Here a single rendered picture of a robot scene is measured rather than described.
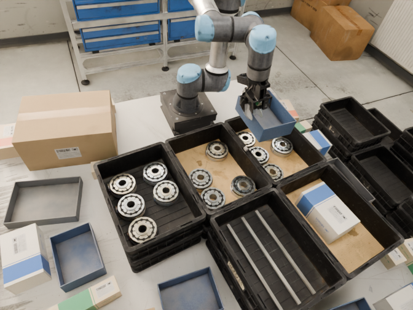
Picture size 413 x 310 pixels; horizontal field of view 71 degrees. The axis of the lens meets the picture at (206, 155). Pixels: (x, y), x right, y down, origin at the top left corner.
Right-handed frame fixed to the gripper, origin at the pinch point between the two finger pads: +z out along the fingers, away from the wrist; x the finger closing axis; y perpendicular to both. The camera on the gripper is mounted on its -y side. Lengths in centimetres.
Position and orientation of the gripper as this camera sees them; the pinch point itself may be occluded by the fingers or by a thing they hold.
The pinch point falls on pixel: (249, 114)
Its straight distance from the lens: 112.5
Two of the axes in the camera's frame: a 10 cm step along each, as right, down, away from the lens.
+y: 3.7, 7.4, -5.6
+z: 0.3, 5.9, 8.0
